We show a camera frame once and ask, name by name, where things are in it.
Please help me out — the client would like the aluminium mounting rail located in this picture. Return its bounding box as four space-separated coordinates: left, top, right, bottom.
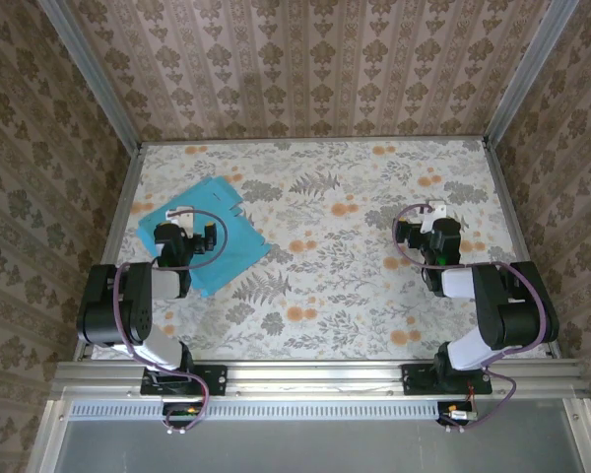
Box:
51 359 585 400

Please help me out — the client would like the connector board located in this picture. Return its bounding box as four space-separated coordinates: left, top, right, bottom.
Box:
161 402 204 430
436 401 478 429

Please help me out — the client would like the right lower frame bar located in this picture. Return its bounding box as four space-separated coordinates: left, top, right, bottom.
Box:
563 397 591 473

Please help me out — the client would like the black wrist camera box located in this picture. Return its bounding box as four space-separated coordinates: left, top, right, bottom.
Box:
192 224 219 256
396 221 425 251

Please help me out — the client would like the table side rail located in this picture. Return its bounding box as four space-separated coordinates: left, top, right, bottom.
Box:
76 142 144 361
482 140 562 360

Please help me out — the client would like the grey metal panel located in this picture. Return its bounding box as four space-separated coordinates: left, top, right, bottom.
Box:
53 418 585 473

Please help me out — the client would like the floral table cover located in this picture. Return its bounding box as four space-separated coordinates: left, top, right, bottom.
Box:
91 140 548 361

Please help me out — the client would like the left connector board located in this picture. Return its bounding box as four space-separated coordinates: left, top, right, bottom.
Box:
161 402 204 430

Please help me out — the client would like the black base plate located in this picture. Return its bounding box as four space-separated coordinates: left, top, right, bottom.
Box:
402 363 493 396
141 364 228 396

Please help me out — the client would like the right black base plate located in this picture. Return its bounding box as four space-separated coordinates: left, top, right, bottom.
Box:
402 363 493 396

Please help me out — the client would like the left black wrist camera box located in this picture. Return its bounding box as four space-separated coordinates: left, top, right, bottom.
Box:
192 224 219 256

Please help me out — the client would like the aluminium frame post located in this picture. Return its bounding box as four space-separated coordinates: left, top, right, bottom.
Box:
485 0 580 149
37 0 144 149

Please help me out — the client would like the white cable connector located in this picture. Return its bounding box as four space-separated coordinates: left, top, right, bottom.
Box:
165 206 197 237
420 200 447 234

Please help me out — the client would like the right connector board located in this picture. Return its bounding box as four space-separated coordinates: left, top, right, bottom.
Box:
436 401 478 429

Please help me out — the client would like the slotted grey cable duct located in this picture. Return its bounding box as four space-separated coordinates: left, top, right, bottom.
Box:
71 401 479 421

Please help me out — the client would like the left table side rail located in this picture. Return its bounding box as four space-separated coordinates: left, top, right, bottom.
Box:
76 142 144 361

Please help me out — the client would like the right table side rail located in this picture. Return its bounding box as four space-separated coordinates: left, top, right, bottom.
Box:
482 140 562 360

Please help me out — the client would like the right black wrist camera box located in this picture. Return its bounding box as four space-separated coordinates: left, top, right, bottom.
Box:
396 221 425 251

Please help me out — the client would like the right aluminium frame post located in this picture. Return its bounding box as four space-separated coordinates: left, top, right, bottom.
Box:
485 0 580 149

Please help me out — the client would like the right white cable connector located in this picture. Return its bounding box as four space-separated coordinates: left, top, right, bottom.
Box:
420 200 447 234

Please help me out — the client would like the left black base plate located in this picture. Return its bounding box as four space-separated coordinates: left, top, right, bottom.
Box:
141 364 228 396

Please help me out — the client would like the left lower frame bar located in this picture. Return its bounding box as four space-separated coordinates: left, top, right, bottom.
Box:
27 398 73 473

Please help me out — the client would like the left white cable connector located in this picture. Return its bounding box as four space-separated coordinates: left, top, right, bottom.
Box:
165 206 197 237

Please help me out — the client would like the frame bar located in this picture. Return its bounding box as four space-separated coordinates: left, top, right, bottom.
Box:
563 397 591 473
27 398 73 473

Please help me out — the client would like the rear table edge rail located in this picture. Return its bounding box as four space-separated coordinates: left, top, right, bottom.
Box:
140 135 489 146

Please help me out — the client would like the left aluminium frame post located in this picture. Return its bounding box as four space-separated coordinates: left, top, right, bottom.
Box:
37 0 144 149

